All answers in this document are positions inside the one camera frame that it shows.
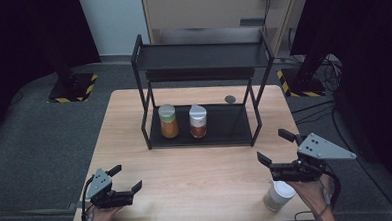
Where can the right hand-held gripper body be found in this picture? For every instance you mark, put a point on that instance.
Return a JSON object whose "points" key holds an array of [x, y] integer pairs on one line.
{"points": [[319, 150]]}

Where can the black metal two-tier rack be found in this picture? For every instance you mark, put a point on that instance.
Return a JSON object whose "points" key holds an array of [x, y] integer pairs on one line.
{"points": [[198, 56]]}

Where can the person's right hand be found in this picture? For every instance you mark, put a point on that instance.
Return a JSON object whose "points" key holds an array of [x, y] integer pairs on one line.
{"points": [[316, 198]]}

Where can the person's left hand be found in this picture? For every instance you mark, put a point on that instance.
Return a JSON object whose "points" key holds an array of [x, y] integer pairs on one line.
{"points": [[100, 219]]}

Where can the round grey table grommet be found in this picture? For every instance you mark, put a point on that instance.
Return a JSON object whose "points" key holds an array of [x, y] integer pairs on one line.
{"points": [[230, 99]]}

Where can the black stand with striped base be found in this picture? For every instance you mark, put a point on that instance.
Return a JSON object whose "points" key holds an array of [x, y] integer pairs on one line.
{"points": [[71, 87], [303, 84]]}

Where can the white-lidded jar of pale spice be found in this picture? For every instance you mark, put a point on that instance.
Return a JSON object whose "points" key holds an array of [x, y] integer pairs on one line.
{"points": [[278, 197]]}

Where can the dark curtain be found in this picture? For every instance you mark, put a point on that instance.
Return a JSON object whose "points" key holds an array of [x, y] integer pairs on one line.
{"points": [[371, 49], [20, 38]]}

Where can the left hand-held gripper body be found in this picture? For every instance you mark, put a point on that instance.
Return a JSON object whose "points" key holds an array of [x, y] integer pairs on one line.
{"points": [[100, 184]]}

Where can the green-banded jar of yellow spice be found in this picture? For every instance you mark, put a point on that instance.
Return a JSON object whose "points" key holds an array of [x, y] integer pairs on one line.
{"points": [[169, 123]]}

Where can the white-lidded jar of red spice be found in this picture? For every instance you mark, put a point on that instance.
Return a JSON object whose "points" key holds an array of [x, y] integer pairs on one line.
{"points": [[198, 120]]}

